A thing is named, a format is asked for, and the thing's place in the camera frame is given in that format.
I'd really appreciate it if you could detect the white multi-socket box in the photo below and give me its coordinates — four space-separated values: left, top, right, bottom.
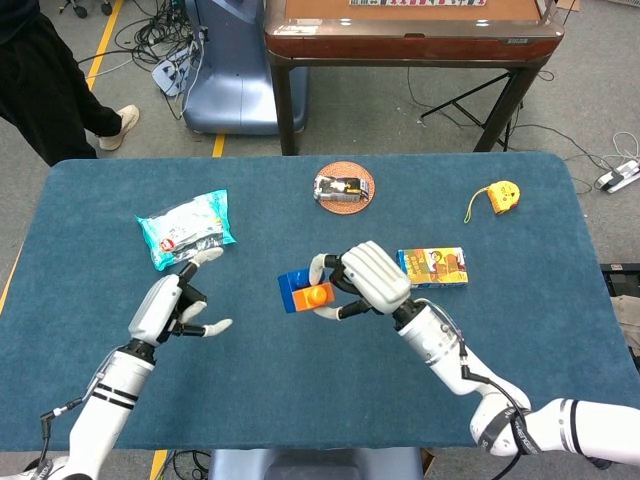
151 52 202 97

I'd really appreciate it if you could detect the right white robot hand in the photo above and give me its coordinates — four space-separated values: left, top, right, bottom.
308 240 412 322

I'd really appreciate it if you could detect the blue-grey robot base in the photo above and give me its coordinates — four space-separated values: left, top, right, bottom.
207 446 425 480

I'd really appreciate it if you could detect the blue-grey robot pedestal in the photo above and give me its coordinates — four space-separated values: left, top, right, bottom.
182 0 309 136

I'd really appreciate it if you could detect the teal snack bag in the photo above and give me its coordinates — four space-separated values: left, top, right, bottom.
134 188 238 273

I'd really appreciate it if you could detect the blue toy block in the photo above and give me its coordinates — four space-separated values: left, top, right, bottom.
277 268 316 315

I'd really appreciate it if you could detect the colourful cardboard box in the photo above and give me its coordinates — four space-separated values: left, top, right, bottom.
396 245 470 292

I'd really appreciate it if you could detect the yellow tape measure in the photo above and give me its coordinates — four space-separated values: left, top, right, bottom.
463 181 521 225

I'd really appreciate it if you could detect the black chair caster base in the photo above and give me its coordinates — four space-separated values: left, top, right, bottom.
58 0 114 19

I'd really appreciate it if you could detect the round woven coaster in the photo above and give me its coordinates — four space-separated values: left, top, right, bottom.
314 160 377 216

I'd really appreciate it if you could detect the white cable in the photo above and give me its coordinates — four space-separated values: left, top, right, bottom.
567 130 640 174

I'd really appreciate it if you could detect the brown mahjong table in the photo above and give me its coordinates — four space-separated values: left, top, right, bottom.
263 0 566 156

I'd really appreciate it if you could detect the tangle of black cables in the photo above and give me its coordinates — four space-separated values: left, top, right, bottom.
74 0 207 121

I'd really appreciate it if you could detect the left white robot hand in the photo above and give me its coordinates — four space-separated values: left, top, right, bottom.
127 245 234 349

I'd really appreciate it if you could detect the row of face-up mahjong tiles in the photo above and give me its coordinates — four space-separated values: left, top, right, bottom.
348 0 489 8

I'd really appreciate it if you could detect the white power strip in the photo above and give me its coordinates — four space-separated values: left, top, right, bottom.
593 159 640 194

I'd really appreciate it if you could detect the person in black clothes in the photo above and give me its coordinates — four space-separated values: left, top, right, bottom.
0 0 141 168

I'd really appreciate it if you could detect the blue felt table cloth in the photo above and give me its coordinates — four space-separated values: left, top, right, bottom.
0 152 634 452

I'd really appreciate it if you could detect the black silver snack packet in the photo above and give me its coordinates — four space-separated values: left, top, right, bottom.
313 174 372 203

